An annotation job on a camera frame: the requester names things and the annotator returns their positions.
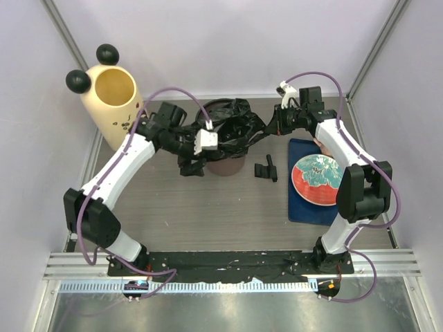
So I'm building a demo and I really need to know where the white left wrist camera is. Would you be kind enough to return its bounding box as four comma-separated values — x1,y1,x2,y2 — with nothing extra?
194,120,218,155

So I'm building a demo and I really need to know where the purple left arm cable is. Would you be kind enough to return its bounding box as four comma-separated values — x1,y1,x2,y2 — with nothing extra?
75,86,213,299

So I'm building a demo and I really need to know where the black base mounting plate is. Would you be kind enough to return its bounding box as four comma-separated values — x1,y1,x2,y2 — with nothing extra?
107,249,355,285

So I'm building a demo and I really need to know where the brown inner bin bucket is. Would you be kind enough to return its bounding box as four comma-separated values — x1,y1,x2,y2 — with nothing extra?
204,98,246,176

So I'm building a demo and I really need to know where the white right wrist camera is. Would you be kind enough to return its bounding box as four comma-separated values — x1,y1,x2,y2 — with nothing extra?
275,81,298,109

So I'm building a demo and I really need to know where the pink ceramic mug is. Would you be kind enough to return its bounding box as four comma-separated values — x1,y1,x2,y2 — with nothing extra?
313,138,333,158

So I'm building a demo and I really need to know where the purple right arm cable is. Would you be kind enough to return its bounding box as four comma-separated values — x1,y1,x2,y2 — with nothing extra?
285,71,402,302

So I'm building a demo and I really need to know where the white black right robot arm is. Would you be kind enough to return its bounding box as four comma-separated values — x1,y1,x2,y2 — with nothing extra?
264,82,392,273

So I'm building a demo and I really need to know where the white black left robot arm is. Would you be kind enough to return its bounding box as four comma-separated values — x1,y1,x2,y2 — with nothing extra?
63,102,217,276

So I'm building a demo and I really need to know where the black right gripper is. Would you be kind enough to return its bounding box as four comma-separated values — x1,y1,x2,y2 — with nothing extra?
265,103,307,136

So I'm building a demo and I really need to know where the white slotted cable duct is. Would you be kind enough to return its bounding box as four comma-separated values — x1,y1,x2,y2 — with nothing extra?
58,279,318,294

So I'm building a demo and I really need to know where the dark blue tray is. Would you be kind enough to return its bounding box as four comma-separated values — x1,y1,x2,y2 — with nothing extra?
288,138,338,226

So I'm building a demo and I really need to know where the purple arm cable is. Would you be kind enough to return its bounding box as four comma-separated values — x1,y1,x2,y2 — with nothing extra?
285,71,402,302
75,86,213,299

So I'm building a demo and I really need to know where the red teal floral plate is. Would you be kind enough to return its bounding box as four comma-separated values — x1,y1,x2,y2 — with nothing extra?
291,154,343,207

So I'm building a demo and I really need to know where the black trash bag roll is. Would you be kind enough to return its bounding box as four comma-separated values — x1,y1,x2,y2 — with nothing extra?
254,154,278,183

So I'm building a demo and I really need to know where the aluminium frame rail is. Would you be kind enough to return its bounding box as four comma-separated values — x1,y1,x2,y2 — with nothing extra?
43,249,422,280

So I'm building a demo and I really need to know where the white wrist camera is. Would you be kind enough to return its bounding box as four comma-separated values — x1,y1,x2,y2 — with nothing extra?
194,120,218,155
275,81,298,109

